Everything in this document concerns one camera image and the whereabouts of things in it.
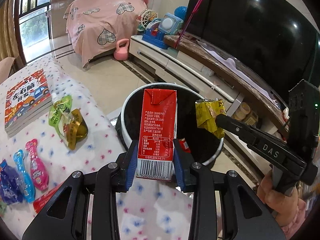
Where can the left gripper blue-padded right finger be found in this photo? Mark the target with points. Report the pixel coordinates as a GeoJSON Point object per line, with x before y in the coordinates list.
{"type": "Point", "coordinates": [244, 216]}

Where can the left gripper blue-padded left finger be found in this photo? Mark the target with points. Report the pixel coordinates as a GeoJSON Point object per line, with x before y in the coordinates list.
{"type": "Point", "coordinates": [66, 213]}

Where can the red snack wrapper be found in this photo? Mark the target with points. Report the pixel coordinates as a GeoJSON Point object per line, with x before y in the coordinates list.
{"type": "Point", "coordinates": [40, 202]}

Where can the blue bowling-pin candy pack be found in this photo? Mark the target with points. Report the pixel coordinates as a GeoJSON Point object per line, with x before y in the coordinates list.
{"type": "Point", "coordinates": [27, 186]}

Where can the pink bowling-pin candy pack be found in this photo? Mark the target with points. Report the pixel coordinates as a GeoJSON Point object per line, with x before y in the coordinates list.
{"type": "Point", "coordinates": [38, 171]}

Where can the blue snack wrapper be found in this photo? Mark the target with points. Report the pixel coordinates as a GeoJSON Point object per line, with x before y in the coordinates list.
{"type": "Point", "coordinates": [10, 184]}

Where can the yellow snack wrapper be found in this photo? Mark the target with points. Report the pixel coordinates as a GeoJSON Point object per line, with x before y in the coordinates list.
{"type": "Point", "coordinates": [206, 114]}

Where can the red milk carton 1928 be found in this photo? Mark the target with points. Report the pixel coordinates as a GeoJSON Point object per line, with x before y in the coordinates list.
{"type": "Point", "coordinates": [157, 132]}

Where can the white round trash bin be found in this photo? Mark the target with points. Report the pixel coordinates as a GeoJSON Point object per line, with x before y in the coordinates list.
{"type": "Point", "coordinates": [203, 145]}

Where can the person's right hand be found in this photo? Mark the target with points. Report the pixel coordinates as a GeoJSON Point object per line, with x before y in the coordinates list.
{"type": "Point", "coordinates": [291, 209]}

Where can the white dotted tablecloth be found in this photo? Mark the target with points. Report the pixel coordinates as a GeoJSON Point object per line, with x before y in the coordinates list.
{"type": "Point", "coordinates": [149, 210]}

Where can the green drink pouch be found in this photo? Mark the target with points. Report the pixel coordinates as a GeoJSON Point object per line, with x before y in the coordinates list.
{"type": "Point", "coordinates": [60, 116]}

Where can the black television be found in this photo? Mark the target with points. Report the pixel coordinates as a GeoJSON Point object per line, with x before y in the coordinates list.
{"type": "Point", "coordinates": [270, 37]}

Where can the white TV cabinet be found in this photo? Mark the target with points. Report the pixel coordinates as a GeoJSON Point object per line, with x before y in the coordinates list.
{"type": "Point", "coordinates": [191, 66]}

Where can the pink kettlebell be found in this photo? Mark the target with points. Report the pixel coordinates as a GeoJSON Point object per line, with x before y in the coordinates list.
{"type": "Point", "coordinates": [121, 52]}

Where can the pink stick leaning on television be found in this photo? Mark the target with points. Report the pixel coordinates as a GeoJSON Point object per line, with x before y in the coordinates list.
{"type": "Point", "coordinates": [195, 9]}

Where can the gold curtain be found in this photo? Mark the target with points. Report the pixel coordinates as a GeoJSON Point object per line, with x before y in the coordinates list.
{"type": "Point", "coordinates": [9, 47]}

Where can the blue toy set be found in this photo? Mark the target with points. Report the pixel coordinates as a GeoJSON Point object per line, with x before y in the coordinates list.
{"type": "Point", "coordinates": [154, 28]}

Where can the pink heart-print covered furniture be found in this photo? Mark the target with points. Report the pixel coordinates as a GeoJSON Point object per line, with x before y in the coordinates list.
{"type": "Point", "coordinates": [95, 26]}

